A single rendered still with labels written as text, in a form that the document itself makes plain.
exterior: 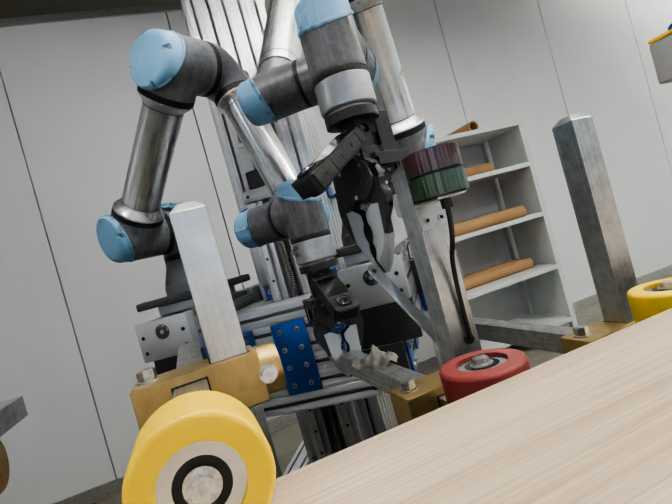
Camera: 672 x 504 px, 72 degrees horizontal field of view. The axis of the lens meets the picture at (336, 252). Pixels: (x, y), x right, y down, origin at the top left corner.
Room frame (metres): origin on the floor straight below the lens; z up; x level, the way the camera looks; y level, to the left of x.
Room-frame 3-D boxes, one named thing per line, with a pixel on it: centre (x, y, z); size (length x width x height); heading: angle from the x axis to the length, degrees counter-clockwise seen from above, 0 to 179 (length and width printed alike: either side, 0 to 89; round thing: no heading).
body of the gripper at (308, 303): (0.85, 0.04, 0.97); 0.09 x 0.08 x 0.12; 18
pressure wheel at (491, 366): (0.43, -0.10, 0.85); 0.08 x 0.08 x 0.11
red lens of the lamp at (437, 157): (0.49, -0.12, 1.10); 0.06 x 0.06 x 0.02
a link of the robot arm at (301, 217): (0.85, 0.04, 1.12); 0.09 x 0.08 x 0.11; 55
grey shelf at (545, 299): (3.32, -1.00, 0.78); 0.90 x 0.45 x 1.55; 108
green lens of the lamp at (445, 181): (0.49, -0.12, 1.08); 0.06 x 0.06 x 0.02
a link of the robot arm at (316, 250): (0.84, 0.04, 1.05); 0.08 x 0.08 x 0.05
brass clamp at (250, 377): (0.45, 0.15, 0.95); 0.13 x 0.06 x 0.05; 108
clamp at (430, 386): (0.53, -0.09, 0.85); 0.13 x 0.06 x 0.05; 108
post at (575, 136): (0.61, -0.35, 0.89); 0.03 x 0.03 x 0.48; 18
